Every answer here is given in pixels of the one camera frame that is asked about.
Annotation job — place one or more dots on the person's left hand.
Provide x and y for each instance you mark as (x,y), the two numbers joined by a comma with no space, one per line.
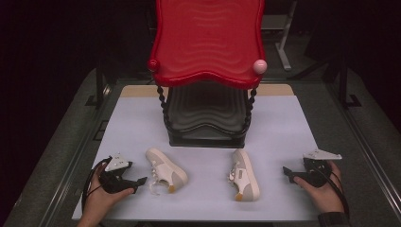
(97,201)

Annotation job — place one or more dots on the black metal stand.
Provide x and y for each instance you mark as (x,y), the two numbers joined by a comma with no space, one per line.
(99,85)
(345,85)

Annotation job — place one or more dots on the person's right hand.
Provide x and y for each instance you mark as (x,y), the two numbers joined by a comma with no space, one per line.
(327,197)

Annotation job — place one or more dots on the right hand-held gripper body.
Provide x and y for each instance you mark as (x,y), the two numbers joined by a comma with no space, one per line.
(317,173)

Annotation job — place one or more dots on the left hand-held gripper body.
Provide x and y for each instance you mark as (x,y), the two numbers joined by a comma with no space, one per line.
(115,183)

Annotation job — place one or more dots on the grey metal stand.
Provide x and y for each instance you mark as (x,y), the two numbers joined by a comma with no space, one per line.
(283,41)

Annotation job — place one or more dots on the white table cover sheet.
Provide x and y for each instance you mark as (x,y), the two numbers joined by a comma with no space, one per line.
(283,132)

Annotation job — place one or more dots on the white sneaker with yellow heel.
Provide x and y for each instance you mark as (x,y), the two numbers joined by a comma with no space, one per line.
(247,176)
(167,171)

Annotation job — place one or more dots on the red and black two-tier rack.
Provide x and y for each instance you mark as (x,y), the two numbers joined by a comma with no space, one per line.
(208,41)

